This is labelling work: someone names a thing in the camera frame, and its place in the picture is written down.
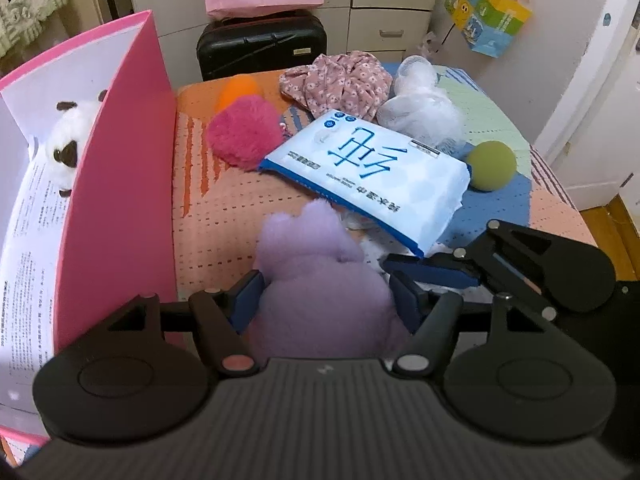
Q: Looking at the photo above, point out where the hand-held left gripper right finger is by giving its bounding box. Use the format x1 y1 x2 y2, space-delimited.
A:
387 270 551 377

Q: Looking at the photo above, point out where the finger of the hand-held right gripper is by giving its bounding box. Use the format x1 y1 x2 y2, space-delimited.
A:
382 254 558 323
431 219 557 283

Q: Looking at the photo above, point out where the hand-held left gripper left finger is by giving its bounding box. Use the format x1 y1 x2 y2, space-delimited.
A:
102 270 266 378

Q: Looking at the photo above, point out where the purple plush toy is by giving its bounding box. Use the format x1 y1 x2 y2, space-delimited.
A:
250 199 412 361

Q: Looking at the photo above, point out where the blue white wet wipes packet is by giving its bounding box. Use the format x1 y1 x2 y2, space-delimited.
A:
257 109 472 259

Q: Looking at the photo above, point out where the white mesh bath loofah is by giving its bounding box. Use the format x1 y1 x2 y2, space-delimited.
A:
376 56 468 156

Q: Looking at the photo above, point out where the pink cardboard box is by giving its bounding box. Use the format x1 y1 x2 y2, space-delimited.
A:
0 10 179 461

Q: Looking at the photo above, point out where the magenta fluffy pom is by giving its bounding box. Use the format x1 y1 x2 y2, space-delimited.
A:
206 95 287 173

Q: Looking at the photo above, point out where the patchwork dotted blanket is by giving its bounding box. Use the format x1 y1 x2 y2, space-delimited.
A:
170 62 599 351

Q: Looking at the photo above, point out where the green foam ball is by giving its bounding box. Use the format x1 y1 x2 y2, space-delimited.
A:
466 141 518 193

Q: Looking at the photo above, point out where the white door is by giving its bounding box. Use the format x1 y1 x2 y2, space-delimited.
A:
530 0 640 211

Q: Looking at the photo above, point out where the pink floral cloth cap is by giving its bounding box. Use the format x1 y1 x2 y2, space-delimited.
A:
278 51 396 122

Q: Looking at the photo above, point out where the orange foam ball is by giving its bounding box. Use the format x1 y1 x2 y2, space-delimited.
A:
214 74 266 116

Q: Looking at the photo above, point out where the panda plush toy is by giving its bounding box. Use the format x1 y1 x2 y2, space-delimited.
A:
37 89 111 199

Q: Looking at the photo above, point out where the beige wardrobe with drawers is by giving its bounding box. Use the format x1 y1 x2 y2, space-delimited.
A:
85 0 446 68

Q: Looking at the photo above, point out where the colourful cartoon gift bag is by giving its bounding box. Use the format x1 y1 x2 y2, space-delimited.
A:
444 0 534 59

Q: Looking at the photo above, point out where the black hard suitcase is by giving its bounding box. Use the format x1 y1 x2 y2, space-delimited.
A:
196 10 328 82

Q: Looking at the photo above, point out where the cream green knit cardigan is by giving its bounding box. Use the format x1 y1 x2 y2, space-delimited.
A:
0 0 68 59

